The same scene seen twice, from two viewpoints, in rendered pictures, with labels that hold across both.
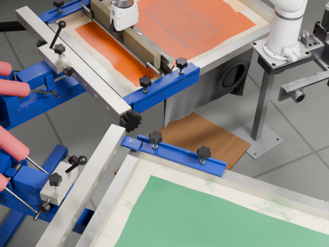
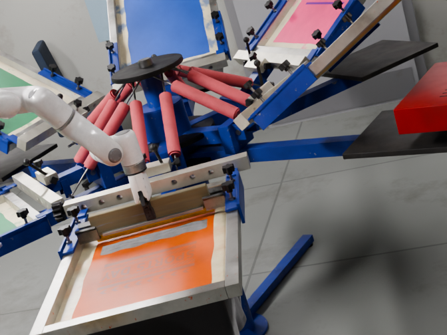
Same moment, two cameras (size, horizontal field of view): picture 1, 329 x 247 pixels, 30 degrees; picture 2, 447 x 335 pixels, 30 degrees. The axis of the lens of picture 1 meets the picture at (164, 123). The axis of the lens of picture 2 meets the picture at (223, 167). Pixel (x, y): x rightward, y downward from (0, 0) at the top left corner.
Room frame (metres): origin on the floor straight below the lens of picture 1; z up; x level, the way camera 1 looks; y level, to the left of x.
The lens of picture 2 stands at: (3.84, -1.39, 1.98)
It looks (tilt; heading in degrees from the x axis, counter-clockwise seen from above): 19 degrees down; 137
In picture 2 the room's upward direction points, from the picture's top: 17 degrees counter-clockwise
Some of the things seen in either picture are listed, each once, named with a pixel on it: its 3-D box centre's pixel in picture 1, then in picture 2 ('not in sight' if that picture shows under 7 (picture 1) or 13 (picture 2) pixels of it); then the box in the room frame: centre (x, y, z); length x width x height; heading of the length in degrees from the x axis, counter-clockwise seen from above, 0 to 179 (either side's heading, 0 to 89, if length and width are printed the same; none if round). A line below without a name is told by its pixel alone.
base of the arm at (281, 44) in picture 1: (287, 33); not in sight; (1.58, -0.39, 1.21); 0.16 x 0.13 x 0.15; 29
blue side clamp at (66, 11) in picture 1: (77, 10); (234, 197); (1.97, 0.37, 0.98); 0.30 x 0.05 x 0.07; 130
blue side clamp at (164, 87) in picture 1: (163, 87); (76, 239); (1.54, 0.01, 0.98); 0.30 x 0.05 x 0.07; 130
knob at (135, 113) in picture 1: (128, 118); (62, 210); (1.35, 0.12, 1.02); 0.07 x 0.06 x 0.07; 130
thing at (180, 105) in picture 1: (203, 80); not in sight; (1.81, -0.15, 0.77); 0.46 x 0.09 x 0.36; 130
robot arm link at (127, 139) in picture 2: not in sight; (116, 151); (1.75, 0.13, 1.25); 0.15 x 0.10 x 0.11; 72
